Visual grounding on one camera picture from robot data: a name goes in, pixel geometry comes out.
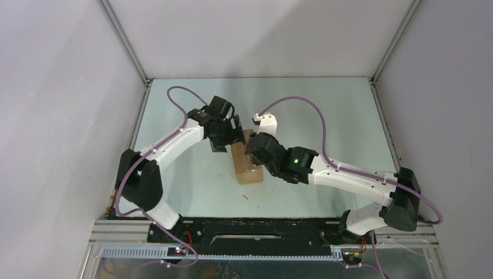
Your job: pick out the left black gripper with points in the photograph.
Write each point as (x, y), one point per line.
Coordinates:
(235, 135)

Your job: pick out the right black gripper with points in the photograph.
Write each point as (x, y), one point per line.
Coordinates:
(255, 159)

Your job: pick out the brown cardboard express box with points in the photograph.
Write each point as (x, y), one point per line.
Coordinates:
(245, 171)

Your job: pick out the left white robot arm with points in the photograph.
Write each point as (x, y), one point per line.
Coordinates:
(139, 177)

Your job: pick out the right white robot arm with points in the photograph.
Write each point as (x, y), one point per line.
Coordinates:
(394, 203)

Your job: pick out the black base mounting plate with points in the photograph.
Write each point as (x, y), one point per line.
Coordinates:
(265, 236)

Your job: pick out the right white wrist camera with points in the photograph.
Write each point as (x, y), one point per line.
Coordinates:
(265, 123)

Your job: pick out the right aluminium frame post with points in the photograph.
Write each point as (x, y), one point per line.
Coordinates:
(396, 39)

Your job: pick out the aluminium frame post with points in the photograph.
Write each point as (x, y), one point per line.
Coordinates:
(122, 37)
(396, 39)

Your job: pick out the grey slotted cable duct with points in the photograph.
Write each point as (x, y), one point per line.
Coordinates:
(166, 252)

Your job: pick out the left aluminium frame post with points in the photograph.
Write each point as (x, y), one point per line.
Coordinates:
(122, 37)

